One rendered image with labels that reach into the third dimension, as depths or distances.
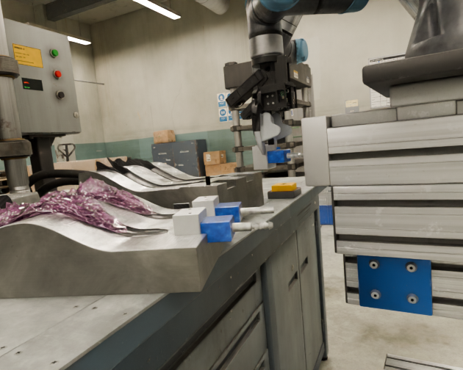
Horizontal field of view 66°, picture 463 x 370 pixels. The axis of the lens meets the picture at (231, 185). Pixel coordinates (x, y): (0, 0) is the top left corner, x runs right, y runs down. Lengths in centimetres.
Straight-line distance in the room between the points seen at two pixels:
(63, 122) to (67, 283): 114
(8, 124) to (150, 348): 93
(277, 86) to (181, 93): 781
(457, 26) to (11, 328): 56
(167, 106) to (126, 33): 213
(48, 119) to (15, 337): 118
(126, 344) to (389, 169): 35
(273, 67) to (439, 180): 48
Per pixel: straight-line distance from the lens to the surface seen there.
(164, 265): 44
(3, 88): 131
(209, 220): 49
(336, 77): 730
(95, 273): 48
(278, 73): 82
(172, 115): 869
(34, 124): 150
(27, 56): 155
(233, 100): 86
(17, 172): 129
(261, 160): 82
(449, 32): 46
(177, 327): 58
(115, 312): 43
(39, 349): 40
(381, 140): 46
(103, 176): 88
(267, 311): 96
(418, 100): 46
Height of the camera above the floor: 97
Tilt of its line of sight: 7 degrees down
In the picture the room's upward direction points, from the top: 5 degrees counter-clockwise
